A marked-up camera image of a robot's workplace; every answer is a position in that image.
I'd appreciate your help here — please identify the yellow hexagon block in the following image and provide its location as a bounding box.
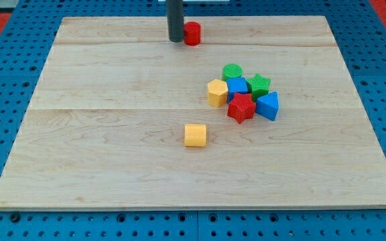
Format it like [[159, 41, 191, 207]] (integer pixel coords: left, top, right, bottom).
[[207, 79, 229, 107]]

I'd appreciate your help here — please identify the red star block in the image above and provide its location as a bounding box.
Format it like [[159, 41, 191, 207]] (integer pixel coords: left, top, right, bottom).
[[227, 92, 256, 124]]

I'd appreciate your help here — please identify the blue cube block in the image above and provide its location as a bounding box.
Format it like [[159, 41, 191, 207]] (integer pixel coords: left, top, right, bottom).
[[226, 77, 249, 103]]

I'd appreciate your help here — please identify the green cylinder block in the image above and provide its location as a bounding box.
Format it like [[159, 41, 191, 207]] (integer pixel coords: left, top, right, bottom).
[[222, 63, 243, 81]]

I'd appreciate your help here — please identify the light wooden board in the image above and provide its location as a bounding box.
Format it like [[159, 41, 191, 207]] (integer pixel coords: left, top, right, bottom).
[[0, 16, 386, 212]]

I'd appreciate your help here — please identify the green star block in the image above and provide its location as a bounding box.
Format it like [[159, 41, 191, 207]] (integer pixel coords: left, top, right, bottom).
[[246, 74, 271, 102]]

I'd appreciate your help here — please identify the blue triangle block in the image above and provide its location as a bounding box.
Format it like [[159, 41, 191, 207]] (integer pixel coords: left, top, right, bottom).
[[255, 92, 279, 121]]

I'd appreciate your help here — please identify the red cylinder block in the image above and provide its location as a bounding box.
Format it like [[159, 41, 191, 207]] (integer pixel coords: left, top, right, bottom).
[[184, 21, 201, 46]]

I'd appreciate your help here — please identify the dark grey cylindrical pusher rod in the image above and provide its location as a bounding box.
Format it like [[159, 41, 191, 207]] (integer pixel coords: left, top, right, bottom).
[[166, 0, 184, 43]]

